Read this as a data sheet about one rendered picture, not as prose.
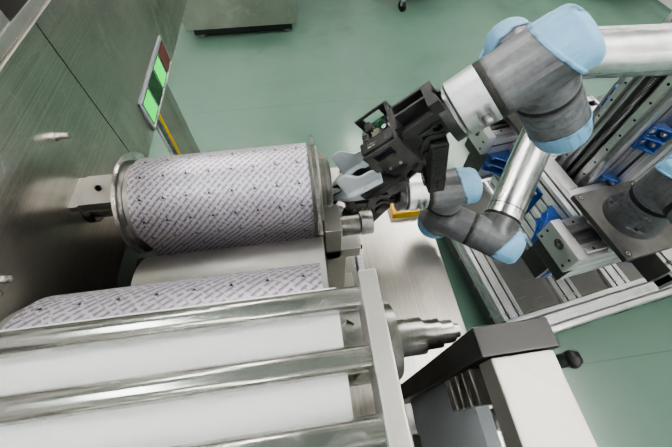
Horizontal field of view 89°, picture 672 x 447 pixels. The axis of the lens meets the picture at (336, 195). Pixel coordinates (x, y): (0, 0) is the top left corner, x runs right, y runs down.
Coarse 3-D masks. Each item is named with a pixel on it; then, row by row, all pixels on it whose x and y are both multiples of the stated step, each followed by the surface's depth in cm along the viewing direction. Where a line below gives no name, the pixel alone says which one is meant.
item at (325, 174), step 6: (324, 162) 49; (324, 168) 49; (324, 174) 48; (330, 174) 48; (324, 180) 48; (330, 180) 48; (324, 186) 48; (330, 186) 48; (324, 192) 48; (330, 192) 48; (324, 198) 49; (330, 198) 49; (324, 204) 50; (330, 204) 50
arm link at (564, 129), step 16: (576, 96) 39; (560, 112) 40; (576, 112) 40; (592, 112) 43; (528, 128) 45; (544, 128) 42; (560, 128) 42; (576, 128) 42; (592, 128) 45; (544, 144) 46; (560, 144) 45; (576, 144) 45
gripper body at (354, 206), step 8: (400, 192) 64; (360, 200) 63; (368, 200) 63; (376, 200) 66; (384, 200) 66; (392, 200) 67; (400, 200) 65; (344, 208) 67; (352, 208) 65; (360, 208) 65; (368, 208) 64; (400, 208) 66
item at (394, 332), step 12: (348, 312) 30; (348, 324) 29; (360, 324) 29; (396, 324) 29; (348, 336) 28; (360, 336) 28; (396, 336) 28; (396, 348) 28; (396, 360) 28; (360, 384) 29
